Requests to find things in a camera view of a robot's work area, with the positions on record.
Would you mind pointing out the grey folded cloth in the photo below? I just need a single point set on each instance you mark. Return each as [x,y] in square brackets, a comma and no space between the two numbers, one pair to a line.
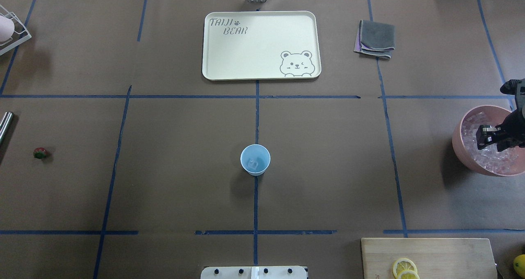
[377,39]

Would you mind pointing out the cream bear serving tray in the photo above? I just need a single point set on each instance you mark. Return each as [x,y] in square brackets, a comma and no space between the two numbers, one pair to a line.
[260,45]

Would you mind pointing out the red strawberry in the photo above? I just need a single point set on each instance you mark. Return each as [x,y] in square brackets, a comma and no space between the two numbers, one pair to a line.
[40,153]

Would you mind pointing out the pink bowl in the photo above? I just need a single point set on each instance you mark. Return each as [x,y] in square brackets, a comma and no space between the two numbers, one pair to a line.
[459,148]

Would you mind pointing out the ice cube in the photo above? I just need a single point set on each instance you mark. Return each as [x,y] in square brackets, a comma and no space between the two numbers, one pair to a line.
[252,164]

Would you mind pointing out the bamboo cutting board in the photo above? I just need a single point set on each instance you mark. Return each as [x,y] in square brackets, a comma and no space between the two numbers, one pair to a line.
[435,258]

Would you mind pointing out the stainless steel muddler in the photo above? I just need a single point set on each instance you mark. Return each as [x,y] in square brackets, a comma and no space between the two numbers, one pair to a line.
[4,124]

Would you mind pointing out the purple folded cloth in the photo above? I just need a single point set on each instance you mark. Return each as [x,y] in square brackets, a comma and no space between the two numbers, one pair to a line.
[357,46]

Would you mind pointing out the lemon slice front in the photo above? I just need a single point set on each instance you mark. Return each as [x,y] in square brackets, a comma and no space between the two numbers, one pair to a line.
[402,264]

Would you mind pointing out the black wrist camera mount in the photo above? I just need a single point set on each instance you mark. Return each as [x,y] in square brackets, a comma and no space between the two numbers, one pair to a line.
[516,88]

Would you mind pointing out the white wire cup rack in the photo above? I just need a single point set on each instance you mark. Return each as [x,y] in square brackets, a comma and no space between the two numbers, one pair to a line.
[21,33]

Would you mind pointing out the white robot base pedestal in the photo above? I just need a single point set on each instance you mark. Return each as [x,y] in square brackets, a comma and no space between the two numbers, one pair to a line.
[255,272]

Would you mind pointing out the lemon slice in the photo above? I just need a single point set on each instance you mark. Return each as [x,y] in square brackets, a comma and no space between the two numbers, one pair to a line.
[402,264]
[408,274]

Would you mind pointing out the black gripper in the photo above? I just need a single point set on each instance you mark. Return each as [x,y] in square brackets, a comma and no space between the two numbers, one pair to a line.
[513,128]

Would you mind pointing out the pile of ice cubes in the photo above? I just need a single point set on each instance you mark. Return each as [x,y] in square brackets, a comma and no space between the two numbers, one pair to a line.
[505,162]

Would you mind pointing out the light blue plastic cup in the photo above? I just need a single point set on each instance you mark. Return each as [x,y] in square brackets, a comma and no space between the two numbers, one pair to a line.
[255,151]

